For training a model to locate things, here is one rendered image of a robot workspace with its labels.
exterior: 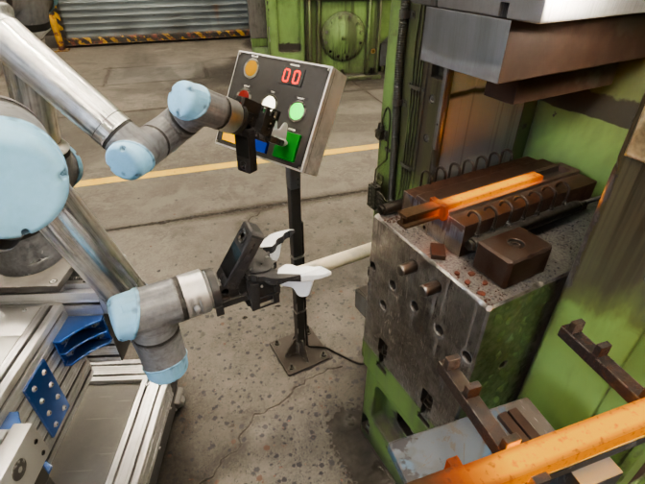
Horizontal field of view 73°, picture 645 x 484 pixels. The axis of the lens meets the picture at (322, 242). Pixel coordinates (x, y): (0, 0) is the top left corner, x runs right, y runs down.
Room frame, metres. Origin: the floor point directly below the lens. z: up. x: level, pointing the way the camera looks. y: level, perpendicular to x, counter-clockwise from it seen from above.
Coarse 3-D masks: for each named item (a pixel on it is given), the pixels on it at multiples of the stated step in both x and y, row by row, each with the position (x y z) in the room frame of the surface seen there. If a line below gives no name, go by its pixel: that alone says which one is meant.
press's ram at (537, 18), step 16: (416, 0) 0.94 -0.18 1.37; (432, 0) 0.90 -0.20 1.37; (448, 0) 0.86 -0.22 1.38; (464, 0) 0.83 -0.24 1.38; (480, 0) 0.79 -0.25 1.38; (496, 0) 0.77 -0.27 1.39; (512, 0) 0.74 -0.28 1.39; (528, 0) 0.71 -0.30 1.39; (544, 0) 0.69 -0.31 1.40; (560, 0) 0.70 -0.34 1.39; (576, 0) 0.72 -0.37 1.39; (592, 0) 0.74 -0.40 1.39; (608, 0) 0.76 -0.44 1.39; (624, 0) 0.78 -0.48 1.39; (640, 0) 0.80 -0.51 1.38; (496, 16) 0.76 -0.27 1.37; (512, 16) 0.73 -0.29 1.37; (528, 16) 0.71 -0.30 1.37; (544, 16) 0.69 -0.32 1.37; (560, 16) 0.71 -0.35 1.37; (576, 16) 0.73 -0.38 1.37; (592, 16) 0.75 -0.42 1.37
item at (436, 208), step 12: (516, 180) 0.91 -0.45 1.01; (528, 180) 0.91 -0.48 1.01; (540, 180) 0.93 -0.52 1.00; (468, 192) 0.85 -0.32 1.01; (480, 192) 0.85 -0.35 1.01; (492, 192) 0.85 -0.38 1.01; (420, 204) 0.79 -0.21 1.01; (432, 204) 0.79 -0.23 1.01; (444, 204) 0.79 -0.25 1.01; (456, 204) 0.80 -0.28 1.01; (408, 216) 0.74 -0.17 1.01; (420, 216) 0.77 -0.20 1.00; (432, 216) 0.78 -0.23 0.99; (444, 216) 0.77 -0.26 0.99; (408, 228) 0.74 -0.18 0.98
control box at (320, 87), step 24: (240, 72) 1.32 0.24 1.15; (264, 72) 1.27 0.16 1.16; (288, 72) 1.22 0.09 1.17; (312, 72) 1.18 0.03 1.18; (336, 72) 1.17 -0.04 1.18; (264, 96) 1.23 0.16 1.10; (288, 96) 1.19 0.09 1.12; (312, 96) 1.15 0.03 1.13; (336, 96) 1.17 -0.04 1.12; (288, 120) 1.15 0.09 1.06; (312, 120) 1.11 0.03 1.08; (312, 144) 1.09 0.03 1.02; (312, 168) 1.09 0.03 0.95
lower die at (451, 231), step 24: (504, 168) 1.03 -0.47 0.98; (528, 168) 1.01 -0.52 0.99; (408, 192) 0.90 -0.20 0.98; (432, 192) 0.88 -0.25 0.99; (456, 192) 0.88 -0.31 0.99; (504, 192) 0.86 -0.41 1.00; (528, 192) 0.88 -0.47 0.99; (552, 192) 0.88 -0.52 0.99; (576, 192) 0.90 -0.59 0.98; (456, 216) 0.77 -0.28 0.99; (504, 216) 0.79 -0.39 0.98; (528, 216) 0.83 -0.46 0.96; (456, 240) 0.75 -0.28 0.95
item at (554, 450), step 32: (608, 416) 0.30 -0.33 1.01; (640, 416) 0.30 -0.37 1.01; (512, 448) 0.26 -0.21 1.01; (544, 448) 0.26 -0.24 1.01; (576, 448) 0.26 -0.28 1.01; (608, 448) 0.27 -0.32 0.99; (416, 480) 0.22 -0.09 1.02; (448, 480) 0.22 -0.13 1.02; (480, 480) 0.22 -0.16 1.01; (512, 480) 0.23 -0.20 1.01
